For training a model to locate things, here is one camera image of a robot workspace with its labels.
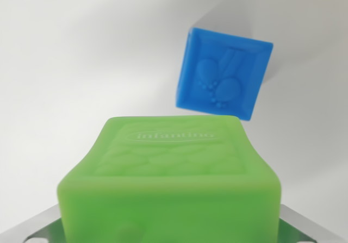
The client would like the green soft toy cube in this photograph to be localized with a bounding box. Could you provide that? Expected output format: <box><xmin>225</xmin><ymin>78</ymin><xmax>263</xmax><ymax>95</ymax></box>
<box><xmin>57</xmin><ymin>115</ymin><xmax>282</xmax><ymax>243</ymax></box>

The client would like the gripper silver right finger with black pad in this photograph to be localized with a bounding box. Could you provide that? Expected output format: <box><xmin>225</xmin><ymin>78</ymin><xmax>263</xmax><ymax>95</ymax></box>
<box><xmin>277</xmin><ymin>203</ymin><xmax>348</xmax><ymax>243</ymax></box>

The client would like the blue soft toy cube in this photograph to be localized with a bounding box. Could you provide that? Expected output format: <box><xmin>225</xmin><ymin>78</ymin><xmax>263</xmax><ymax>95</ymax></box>
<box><xmin>175</xmin><ymin>27</ymin><xmax>274</xmax><ymax>122</ymax></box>

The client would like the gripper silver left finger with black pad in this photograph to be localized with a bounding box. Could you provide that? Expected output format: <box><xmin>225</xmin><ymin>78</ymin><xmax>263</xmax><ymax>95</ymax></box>
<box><xmin>0</xmin><ymin>203</ymin><xmax>66</xmax><ymax>243</ymax></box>

